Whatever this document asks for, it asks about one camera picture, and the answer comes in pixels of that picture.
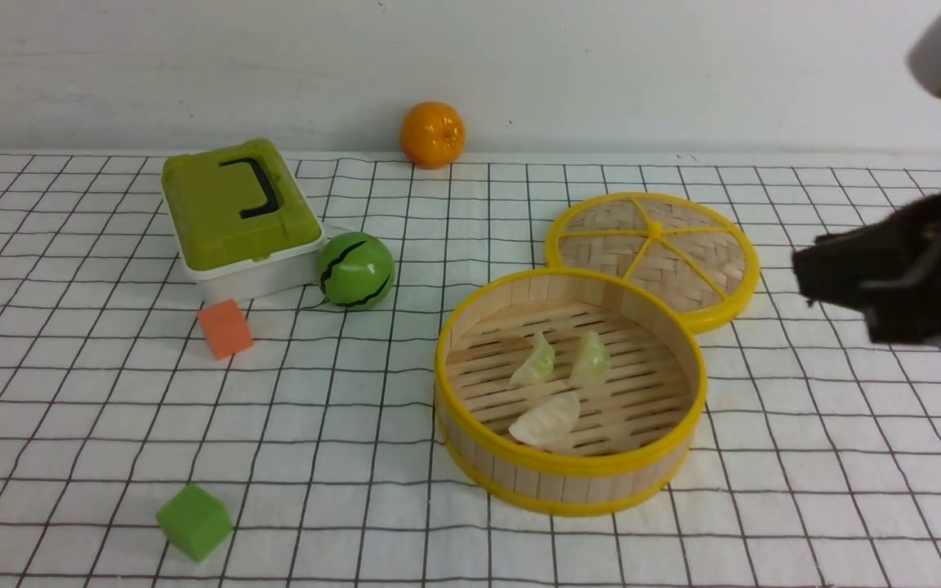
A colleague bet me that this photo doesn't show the green lidded white box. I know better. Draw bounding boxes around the green lidded white box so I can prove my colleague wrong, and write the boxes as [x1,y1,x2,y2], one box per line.
[160,138,327,305]

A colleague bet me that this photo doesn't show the pale green dumpling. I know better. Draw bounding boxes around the pale green dumpling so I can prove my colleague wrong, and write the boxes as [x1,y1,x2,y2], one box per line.
[568,331,611,390]
[509,332,556,387]

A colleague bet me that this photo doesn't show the orange foam cube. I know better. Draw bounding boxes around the orange foam cube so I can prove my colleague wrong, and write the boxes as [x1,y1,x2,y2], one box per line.
[197,299,254,361]

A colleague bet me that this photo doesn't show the bamboo steamer tray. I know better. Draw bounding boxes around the bamboo steamer tray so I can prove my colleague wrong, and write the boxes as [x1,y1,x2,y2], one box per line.
[434,269,708,517]

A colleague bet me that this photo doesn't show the orange toy fruit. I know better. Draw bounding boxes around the orange toy fruit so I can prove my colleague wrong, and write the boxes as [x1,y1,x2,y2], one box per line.
[399,101,466,170]

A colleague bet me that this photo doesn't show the green foam cube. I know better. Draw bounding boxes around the green foam cube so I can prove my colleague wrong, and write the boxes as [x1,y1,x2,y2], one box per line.
[154,483,233,563]

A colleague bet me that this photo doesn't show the white dumpling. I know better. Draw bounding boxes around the white dumpling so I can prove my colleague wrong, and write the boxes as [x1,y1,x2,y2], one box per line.
[507,391,580,449]

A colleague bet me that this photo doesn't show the white checkered tablecloth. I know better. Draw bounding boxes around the white checkered tablecloth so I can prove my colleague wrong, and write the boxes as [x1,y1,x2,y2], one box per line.
[0,154,941,587]

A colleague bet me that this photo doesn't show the green toy watermelon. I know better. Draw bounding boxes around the green toy watermelon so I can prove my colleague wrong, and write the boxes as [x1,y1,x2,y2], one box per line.
[317,232,397,311]

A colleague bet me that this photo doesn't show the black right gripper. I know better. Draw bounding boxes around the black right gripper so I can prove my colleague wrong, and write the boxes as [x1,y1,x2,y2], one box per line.
[791,191,941,345]

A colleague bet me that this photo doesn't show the bamboo steamer lid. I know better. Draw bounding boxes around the bamboo steamer lid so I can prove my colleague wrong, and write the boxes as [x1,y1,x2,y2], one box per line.
[544,191,760,332]

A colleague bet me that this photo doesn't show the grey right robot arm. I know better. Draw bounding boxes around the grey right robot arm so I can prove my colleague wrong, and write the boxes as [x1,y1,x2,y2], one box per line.
[792,14,941,345]

